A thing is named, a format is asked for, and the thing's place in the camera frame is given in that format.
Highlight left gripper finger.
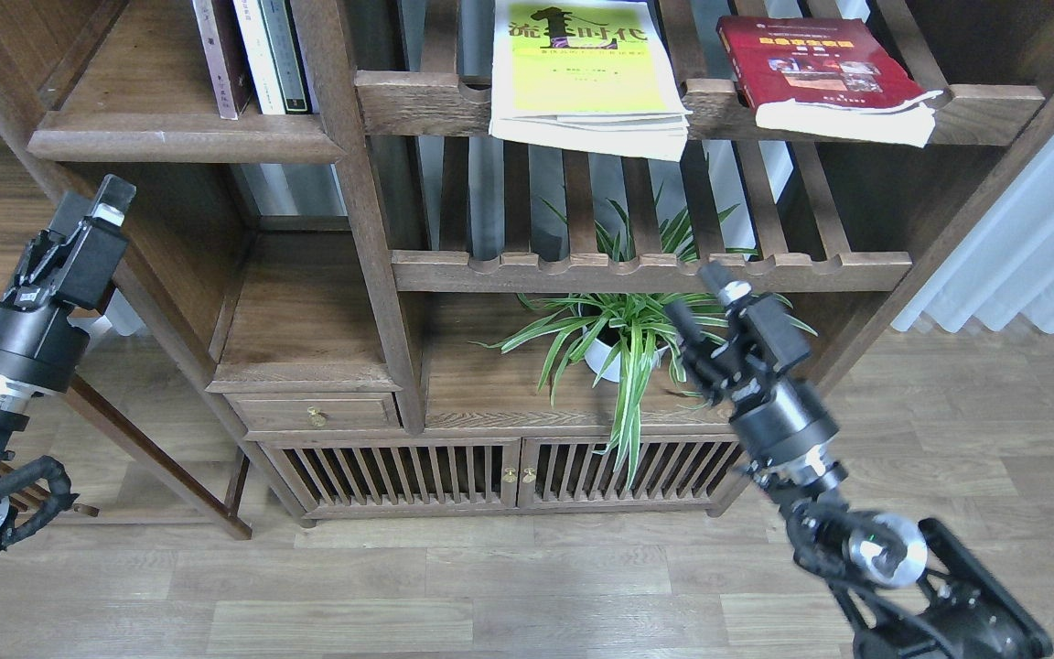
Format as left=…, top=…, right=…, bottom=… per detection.
left=87, top=176, right=135, bottom=228
left=48, top=191, right=92, bottom=241

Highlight white curtain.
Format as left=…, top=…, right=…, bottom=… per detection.
left=892, top=136, right=1054, bottom=333

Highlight green spider plant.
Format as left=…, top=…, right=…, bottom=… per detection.
left=475, top=183, right=816, bottom=491

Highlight brass drawer knob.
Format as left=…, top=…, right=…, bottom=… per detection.
left=307, top=407, right=328, bottom=428

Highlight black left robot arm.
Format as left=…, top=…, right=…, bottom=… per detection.
left=0, top=175, right=135, bottom=553

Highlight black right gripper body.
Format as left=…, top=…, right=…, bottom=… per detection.
left=692, top=293, right=838, bottom=463

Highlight dark maroon book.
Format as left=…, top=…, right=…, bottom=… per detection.
left=191, top=1, right=253, bottom=120

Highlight white plant pot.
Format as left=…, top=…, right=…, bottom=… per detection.
left=583, top=324, right=671, bottom=383

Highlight red cover book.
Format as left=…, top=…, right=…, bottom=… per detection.
left=716, top=16, right=940, bottom=147

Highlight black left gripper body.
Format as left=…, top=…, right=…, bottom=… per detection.
left=0, top=214, right=128, bottom=393

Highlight dark green spine book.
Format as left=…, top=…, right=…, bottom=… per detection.
left=260, top=1, right=314, bottom=115

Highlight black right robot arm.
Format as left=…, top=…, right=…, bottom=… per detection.
left=665, top=261, right=1053, bottom=658

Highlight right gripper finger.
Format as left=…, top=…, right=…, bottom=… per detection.
left=699, top=260, right=752, bottom=311
left=664, top=301, right=715, bottom=367

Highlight white spine book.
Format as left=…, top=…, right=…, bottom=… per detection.
left=232, top=1, right=287, bottom=115

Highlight yellow-green cover book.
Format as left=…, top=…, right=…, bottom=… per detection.
left=489, top=1, right=689, bottom=162

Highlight dark wooden bookshelf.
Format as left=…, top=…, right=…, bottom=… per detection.
left=0, top=1, right=1054, bottom=525

